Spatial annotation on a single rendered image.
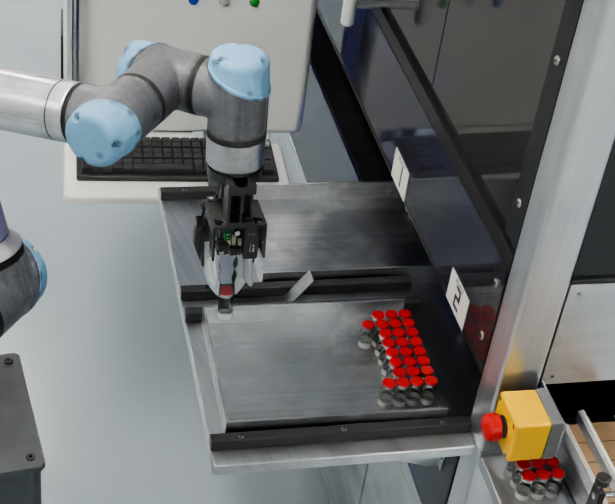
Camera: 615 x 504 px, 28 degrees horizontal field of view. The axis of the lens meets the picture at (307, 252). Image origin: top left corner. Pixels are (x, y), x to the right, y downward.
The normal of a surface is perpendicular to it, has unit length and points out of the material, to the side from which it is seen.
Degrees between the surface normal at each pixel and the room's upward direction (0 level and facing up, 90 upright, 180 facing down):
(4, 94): 48
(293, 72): 90
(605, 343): 90
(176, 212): 0
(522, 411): 0
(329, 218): 0
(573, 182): 90
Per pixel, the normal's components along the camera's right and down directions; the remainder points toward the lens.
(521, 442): 0.21, 0.61
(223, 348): 0.11, -0.79
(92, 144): -0.40, 0.52
